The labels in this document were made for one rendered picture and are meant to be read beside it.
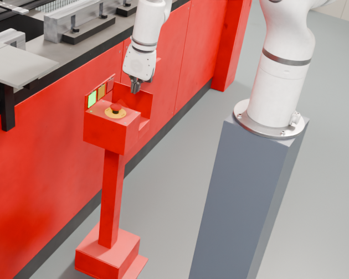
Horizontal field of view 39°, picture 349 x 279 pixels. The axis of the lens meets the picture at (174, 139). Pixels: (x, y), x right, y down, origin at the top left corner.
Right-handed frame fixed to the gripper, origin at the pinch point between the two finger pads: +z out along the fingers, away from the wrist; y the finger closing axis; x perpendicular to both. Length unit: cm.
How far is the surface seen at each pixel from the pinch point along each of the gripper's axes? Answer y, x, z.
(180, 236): 26, 26, 82
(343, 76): 76, 272, 78
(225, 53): -8, 179, 56
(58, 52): -31.5, 0.5, -0.7
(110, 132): 0.2, -15.0, 10.6
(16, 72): -18.9, -40.0, -14.2
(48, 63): -15.7, -29.9, -14.5
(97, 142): -3.7, -15.0, 17.0
